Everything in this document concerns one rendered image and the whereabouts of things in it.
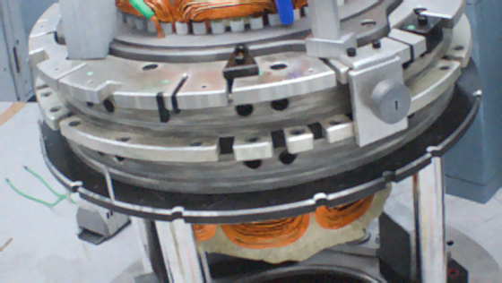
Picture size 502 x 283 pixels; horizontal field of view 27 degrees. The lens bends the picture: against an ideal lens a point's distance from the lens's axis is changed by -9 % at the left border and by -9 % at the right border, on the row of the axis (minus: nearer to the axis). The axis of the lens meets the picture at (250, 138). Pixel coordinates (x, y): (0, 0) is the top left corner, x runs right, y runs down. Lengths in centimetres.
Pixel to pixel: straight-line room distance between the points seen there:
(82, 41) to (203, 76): 10
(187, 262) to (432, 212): 18
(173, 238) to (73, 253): 40
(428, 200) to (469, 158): 30
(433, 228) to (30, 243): 50
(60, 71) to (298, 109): 16
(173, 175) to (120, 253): 42
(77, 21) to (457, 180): 51
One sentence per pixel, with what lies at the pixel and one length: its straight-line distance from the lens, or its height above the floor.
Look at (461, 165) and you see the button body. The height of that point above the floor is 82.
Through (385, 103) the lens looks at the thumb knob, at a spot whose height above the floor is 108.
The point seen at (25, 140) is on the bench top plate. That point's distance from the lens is 137.
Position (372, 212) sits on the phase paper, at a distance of 80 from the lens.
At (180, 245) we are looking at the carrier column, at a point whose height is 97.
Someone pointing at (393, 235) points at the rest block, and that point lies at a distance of 92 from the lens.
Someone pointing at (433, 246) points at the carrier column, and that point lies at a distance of 80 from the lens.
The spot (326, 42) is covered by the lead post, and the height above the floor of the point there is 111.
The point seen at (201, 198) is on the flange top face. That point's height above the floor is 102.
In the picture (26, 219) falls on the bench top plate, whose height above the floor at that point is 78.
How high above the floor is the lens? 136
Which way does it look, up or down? 27 degrees down
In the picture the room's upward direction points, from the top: 9 degrees counter-clockwise
